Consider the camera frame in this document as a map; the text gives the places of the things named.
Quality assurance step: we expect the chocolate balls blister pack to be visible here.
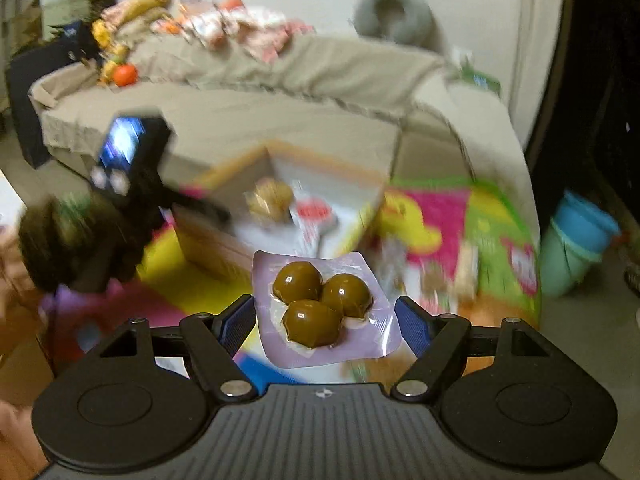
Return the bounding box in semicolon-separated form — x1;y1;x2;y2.
252;252;401;368

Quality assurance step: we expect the pink cardboard box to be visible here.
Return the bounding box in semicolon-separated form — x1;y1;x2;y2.
174;141;386;280

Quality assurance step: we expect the phone with lit screen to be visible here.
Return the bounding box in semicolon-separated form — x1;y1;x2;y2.
89;114;174;200

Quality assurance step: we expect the colourful cartoon play mat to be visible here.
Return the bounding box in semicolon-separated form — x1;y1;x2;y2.
44;183;540;372

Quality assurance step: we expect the round bread in wrapper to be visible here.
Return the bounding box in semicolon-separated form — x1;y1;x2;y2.
245;178;294;223

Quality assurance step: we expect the red lid jelly cup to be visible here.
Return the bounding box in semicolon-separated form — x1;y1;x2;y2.
290;197;337;257

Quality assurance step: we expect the orange toy ball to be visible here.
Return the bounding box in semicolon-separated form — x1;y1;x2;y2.
112;64;138;88

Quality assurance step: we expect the blue plastic bin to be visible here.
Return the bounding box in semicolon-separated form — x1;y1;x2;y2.
539;191;620;298

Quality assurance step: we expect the olive sofa cover blanket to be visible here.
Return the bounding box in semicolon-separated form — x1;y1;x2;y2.
29;31;542;241

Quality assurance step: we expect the pink baby clothes pile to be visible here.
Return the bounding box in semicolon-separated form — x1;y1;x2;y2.
177;0;316;63

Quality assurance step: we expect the green digital clock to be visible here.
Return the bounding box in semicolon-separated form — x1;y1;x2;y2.
460;65;501;98

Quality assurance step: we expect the grey neck pillow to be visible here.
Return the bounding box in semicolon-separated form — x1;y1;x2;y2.
352;0;433;47

